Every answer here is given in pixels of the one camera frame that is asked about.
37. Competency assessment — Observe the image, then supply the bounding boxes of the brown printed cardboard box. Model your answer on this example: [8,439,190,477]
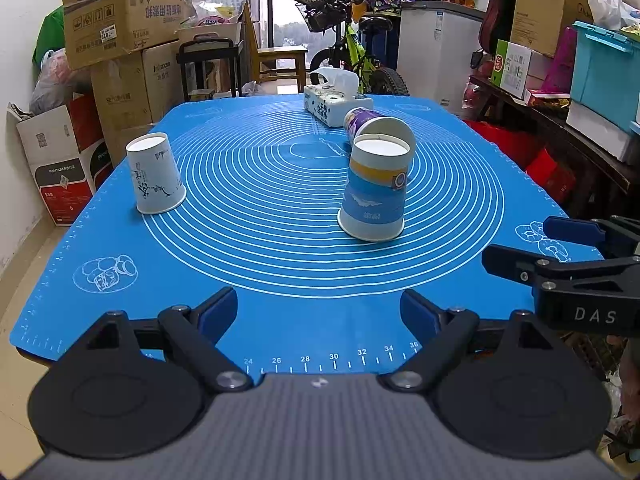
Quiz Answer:
[90,40,186,131]

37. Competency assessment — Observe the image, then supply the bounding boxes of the white plastic bag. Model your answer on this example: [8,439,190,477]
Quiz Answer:
[586,0,640,31]

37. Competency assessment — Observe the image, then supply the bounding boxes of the clear plastic bags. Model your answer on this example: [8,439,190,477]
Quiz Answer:
[190,0,248,28]

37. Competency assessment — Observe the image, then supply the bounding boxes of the white and red printer box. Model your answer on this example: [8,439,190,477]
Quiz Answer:
[16,92,113,227]

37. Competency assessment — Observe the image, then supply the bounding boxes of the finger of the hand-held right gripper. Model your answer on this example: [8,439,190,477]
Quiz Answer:
[481,243,640,294]
[542,215,640,261]

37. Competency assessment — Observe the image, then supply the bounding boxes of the teal plastic storage bin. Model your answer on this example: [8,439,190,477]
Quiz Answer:
[570,21,640,133]

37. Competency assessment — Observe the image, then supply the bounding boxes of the large open cardboard box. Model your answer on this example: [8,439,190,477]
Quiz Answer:
[61,0,196,71]

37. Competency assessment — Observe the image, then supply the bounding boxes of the green and white carton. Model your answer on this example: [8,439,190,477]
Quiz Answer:
[491,39,553,101]

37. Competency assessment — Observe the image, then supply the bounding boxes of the pink bag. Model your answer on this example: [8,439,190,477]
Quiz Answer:
[542,27,578,93]

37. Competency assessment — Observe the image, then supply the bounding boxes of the red bags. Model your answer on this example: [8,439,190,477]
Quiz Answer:
[462,120,576,203]

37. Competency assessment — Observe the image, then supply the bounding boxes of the wooden chair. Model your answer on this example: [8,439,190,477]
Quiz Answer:
[242,0,309,93]

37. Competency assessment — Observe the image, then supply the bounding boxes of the blue silicone baking mat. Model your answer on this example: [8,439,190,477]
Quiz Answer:
[9,94,608,386]

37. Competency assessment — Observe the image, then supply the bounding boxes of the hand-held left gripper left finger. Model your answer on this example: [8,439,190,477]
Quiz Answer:
[86,286,253,394]

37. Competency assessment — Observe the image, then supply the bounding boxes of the tall brown cardboard box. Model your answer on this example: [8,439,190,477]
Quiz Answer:
[510,0,596,58]

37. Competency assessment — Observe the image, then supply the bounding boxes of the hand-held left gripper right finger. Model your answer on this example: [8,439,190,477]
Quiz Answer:
[389,288,557,393]

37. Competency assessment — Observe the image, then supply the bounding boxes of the black utility cart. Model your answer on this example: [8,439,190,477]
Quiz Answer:
[176,32,246,103]

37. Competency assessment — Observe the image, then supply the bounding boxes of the grey and red plastic bag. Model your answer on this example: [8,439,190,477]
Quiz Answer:
[29,49,93,116]

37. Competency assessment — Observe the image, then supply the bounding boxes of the white patterned tissue box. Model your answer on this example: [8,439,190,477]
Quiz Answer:
[303,66,375,128]

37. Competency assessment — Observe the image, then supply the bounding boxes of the blue and yellow paper cup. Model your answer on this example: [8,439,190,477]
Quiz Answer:
[337,134,412,242]

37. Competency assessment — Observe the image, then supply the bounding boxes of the white chest freezer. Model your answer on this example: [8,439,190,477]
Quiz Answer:
[397,1,488,116]

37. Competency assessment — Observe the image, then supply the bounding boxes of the dark wooden sideboard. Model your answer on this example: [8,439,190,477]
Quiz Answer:
[467,75,640,221]

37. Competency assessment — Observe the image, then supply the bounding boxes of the green cloth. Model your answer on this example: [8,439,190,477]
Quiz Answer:
[32,5,68,66]

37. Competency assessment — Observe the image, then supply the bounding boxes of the dark red instrument bag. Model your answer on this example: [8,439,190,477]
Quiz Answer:
[477,0,523,56]

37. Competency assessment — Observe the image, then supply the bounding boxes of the green and black bicycle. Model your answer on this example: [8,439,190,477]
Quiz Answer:
[288,0,411,97]

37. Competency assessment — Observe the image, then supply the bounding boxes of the purple paper cup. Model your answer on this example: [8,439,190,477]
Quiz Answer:
[343,107,417,183]

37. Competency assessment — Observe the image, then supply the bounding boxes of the white paper cup ink drawing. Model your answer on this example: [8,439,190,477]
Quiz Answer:
[125,132,187,215]

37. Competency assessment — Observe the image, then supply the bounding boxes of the white plastic storage bin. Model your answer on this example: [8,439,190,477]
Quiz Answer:
[566,101,640,163]

